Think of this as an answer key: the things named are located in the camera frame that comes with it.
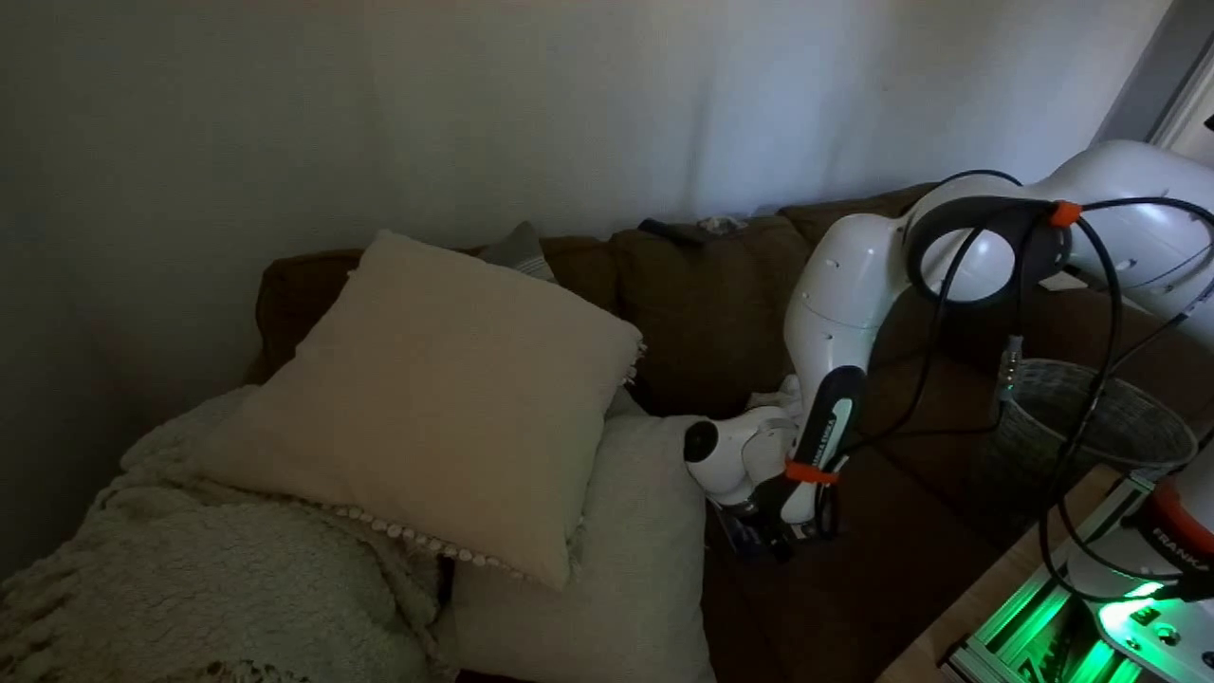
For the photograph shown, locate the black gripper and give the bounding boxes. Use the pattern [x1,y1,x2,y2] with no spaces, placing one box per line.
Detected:
[754,480,840,556]

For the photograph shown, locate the blue book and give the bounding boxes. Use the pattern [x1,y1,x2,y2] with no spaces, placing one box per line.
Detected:
[715,506,772,557]

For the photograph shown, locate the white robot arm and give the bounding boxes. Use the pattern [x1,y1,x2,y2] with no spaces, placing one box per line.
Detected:
[683,139,1214,549]

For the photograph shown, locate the white pillow underneath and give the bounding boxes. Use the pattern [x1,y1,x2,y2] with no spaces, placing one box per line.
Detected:
[441,415,715,683]

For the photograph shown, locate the cream square pillow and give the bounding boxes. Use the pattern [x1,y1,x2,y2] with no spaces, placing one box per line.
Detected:
[195,233,643,587]

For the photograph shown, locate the crumpled white cloth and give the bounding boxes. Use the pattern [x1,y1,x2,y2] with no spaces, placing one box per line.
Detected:
[752,382,805,430]

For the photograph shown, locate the brown sofa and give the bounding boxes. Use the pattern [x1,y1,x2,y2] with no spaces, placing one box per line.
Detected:
[243,182,1214,683]

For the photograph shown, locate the brown left back cushion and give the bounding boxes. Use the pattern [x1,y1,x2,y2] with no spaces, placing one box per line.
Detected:
[609,215,811,415]

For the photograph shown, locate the green lit device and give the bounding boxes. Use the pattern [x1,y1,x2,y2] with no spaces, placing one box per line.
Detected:
[945,442,1214,683]

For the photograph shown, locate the pale knitted throw blanket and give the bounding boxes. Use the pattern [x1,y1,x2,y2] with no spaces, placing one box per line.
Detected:
[0,390,454,683]

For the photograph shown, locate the grey wire waste basket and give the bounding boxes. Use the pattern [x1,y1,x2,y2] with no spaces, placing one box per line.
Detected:
[983,356,1196,506]

